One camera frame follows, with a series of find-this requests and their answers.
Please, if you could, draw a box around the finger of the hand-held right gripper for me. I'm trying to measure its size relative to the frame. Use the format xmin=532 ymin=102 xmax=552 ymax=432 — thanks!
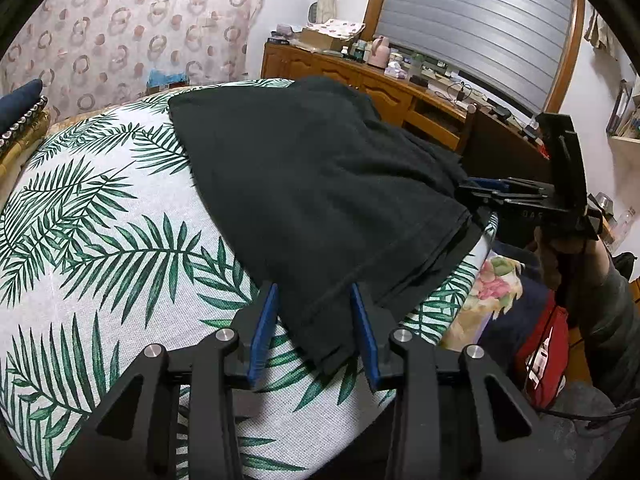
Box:
xmin=457 ymin=185 xmax=506 ymax=209
xmin=468 ymin=177 xmax=548 ymax=196

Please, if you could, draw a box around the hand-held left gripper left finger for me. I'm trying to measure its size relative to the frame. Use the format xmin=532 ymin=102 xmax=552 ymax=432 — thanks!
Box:
xmin=52 ymin=282 xmax=280 ymax=480

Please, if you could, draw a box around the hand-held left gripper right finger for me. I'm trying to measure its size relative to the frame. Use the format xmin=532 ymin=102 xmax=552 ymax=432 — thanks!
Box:
xmin=350 ymin=282 xmax=551 ymax=480

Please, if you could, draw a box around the black t-shirt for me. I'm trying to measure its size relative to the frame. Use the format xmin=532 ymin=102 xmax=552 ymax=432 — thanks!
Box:
xmin=167 ymin=76 xmax=483 ymax=376

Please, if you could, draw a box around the person's right forearm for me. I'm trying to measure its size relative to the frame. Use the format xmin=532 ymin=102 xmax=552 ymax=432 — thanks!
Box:
xmin=565 ymin=255 xmax=640 ymax=401

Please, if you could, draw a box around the person's right hand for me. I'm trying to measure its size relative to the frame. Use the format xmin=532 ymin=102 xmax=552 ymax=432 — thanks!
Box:
xmin=532 ymin=227 xmax=608 ymax=306

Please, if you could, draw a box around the clear plastic bottle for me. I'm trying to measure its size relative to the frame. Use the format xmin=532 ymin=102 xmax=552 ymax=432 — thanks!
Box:
xmin=615 ymin=207 xmax=638 ymax=248

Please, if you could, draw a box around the floral blanket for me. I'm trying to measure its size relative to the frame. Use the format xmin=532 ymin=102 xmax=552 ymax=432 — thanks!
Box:
xmin=47 ymin=85 xmax=526 ymax=353

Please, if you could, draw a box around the black bag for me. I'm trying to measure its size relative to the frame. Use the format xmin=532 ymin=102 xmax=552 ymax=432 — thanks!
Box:
xmin=612 ymin=251 xmax=640 ymax=283

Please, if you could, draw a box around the grey window shutter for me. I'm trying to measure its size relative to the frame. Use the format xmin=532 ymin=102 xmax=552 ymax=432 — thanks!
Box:
xmin=372 ymin=0 xmax=576 ymax=116

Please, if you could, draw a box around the hanging beige cloth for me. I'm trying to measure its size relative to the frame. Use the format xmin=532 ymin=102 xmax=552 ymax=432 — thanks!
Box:
xmin=585 ymin=7 xmax=621 ymax=53

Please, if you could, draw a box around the pink jug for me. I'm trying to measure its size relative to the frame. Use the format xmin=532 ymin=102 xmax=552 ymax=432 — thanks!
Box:
xmin=371 ymin=35 xmax=392 ymax=68

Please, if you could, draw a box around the red bag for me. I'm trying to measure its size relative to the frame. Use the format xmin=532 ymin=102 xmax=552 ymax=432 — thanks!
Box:
xmin=515 ymin=292 xmax=571 ymax=408

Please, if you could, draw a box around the cluster of small bottles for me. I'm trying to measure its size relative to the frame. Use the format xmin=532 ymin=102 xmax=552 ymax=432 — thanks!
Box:
xmin=341 ymin=41 xmax=373 ymax=64

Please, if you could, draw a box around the palm leaf printed cloth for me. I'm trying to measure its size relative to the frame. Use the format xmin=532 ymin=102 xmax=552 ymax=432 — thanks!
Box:
xmin=0 ymin=78 xmax=498 ymax=480

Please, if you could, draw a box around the wooden dresser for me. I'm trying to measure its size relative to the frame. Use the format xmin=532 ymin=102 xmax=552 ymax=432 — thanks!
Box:
xmin=261 ymin=42 xmax=551 ymax=161

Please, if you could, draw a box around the white floral printed cloth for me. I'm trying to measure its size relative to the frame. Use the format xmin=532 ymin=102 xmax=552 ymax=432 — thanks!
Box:
xmin=306 ymin=19 xmax=366 ymax=41

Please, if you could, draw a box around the cardboard box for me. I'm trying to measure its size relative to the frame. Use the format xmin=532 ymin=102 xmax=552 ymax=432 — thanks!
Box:
xmin=299 ymin=26 xmax=341 ymax=52

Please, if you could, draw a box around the blue box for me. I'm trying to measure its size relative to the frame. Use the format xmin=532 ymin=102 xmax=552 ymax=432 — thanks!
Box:
xmin=146 ymin=67 xmax=188 ymax=93

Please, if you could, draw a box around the golden patterned cloth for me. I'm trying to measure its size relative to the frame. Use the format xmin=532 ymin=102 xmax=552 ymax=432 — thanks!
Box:
xmin=0 ymin=110 xmax=51 ymax=196

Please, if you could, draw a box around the navy studded cloth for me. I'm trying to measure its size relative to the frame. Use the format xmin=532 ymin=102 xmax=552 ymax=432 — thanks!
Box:
xmin=0 ymin=78 xmax=51 ymax=156

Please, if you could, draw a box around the circle patterned curtain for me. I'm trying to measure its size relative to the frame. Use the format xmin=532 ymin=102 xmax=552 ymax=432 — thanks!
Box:
xmin=0 ymin=0 xmax=271 ymax=121

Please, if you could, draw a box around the white wall shelf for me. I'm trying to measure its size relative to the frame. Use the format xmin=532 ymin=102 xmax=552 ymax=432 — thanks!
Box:
xmin=605 ymin=80 xmax=640 ymax=147

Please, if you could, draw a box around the wooden window frame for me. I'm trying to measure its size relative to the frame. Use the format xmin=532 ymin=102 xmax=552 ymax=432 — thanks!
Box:
xmin=361 ymin=0 xmax=587 ymax=122

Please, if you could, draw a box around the black cable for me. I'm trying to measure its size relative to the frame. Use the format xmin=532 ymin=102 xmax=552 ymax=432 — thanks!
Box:
xmin=537 ymin=400 xmax=640 ymax=428

